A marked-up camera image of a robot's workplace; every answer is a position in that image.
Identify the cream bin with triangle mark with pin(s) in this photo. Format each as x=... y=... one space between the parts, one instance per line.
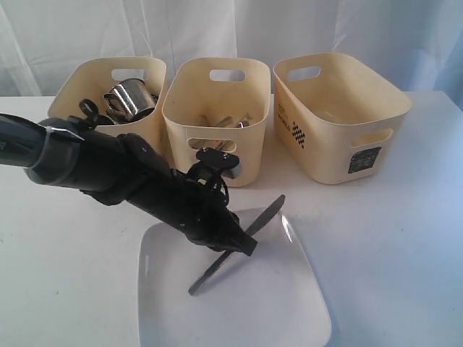
x=217 y=88

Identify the cream bin with square mark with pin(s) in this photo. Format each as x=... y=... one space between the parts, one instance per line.
x=336 y=116

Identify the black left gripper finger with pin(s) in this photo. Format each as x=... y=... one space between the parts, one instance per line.
x=244 y=243

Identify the white curtain backdrop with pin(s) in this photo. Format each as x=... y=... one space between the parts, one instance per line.
x=417 y=45

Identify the large stainless steel bowl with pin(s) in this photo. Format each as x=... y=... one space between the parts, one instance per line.
x=145 y=106

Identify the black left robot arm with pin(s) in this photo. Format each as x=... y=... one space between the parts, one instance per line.
x=70 y=153

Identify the stainless steel table knife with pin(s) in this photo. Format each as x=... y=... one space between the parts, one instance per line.
x=260 y=222

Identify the long stainless steel spoon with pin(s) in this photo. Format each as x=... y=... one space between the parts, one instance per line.
x=223 y=144

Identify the cream bin with circle mark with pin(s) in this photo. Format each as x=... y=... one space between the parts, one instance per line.
x=94 y=78

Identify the stainless steel mug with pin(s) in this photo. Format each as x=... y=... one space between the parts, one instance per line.
x=120 y=100

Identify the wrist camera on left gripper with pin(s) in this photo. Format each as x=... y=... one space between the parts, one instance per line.
x=212 y=162

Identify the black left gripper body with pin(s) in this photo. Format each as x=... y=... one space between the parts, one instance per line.
x=201 y=216

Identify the white square plate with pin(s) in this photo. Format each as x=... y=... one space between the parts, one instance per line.
x=269 y=299

